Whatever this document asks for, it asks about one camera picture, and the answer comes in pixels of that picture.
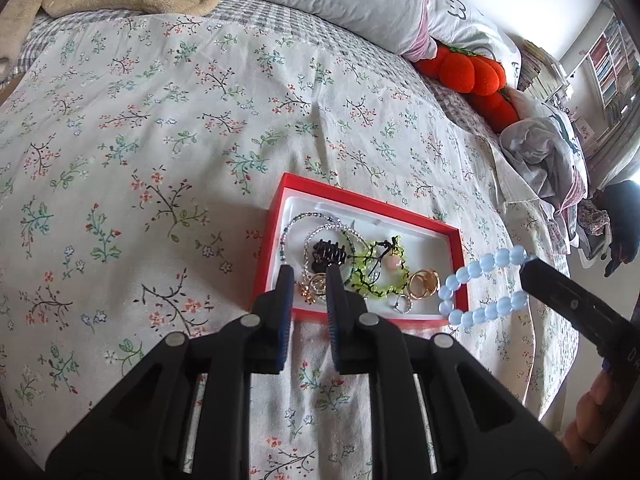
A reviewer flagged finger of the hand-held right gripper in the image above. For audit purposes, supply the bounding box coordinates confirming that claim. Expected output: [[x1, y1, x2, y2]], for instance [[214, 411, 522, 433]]
[[520, 255, 633, 357]]

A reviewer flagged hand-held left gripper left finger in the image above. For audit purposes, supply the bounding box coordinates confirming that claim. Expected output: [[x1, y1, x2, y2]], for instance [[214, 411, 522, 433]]
[[45, 264, 296, 480]]

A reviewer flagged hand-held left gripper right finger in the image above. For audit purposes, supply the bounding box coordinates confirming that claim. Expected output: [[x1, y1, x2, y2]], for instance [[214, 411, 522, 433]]
[[325, 263, 573, 480]]

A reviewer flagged gold flower ring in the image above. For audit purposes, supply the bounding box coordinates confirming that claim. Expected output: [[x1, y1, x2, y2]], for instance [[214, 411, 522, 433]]
[[299, 274, 328, 306]]

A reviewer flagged green bead bracelet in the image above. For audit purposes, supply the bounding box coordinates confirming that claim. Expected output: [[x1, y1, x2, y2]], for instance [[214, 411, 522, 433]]
[[345, 237, 412, 302]]

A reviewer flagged black hair claw clip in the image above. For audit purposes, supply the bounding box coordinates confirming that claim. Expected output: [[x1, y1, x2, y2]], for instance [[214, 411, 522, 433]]
[[310, 240, 348, 267]]

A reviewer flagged clear bead bracelet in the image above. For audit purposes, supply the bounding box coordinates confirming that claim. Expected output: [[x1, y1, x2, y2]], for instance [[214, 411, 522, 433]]
[[301, 224, 368, 281]]

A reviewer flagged light blue bead bracelet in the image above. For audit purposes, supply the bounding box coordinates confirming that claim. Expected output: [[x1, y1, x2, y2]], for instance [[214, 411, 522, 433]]
[[438, 246, 538, 328]]

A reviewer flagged red cardboard box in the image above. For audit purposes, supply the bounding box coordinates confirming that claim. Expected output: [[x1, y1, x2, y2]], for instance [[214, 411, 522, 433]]
[[248, 172, 471, 333]]

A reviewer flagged person's right hand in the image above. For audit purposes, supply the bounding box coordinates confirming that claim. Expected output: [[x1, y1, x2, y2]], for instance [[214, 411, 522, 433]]
[[562, 372, 626, 466]]

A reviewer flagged pink floral cloth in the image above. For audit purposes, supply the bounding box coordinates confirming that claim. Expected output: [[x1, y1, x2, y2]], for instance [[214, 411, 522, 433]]
[[575, 200, 612, 237]]

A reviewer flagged dark cloth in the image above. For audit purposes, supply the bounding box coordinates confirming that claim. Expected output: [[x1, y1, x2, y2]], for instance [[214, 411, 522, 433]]
[[597, 180, 640, 278]]

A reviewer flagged grey crumpled cloth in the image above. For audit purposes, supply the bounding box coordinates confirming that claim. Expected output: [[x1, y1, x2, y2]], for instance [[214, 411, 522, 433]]
[[500, 90, 588, 221]]

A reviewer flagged floral bed sheet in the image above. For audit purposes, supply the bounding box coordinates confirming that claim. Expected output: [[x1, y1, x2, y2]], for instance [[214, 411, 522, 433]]
[[0, 10, 576, 480]]

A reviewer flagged stack of books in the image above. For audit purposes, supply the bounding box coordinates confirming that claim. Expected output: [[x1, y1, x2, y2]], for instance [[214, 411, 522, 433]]
[[517, 37, 571, 106]]

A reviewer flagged white bookshelf with books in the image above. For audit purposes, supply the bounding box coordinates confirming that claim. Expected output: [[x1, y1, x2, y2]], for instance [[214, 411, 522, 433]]
[[585, 15, 640, 126]]

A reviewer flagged orange plush pumpkin toy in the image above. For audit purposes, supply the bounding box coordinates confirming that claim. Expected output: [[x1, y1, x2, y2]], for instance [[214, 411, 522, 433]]
[[415, 42, 521, 133]]

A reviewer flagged white printed pillow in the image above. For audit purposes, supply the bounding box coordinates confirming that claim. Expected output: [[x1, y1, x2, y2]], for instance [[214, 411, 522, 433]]
[[425, 0, 523, 91]]

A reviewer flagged checked blanket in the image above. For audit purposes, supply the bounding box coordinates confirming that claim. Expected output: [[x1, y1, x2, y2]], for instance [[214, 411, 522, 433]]
[[15, 0, 501, 136]]

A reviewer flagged silver bead necklace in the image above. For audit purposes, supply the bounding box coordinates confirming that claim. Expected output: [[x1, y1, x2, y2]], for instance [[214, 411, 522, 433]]
[[279, 211, 346, 266]]

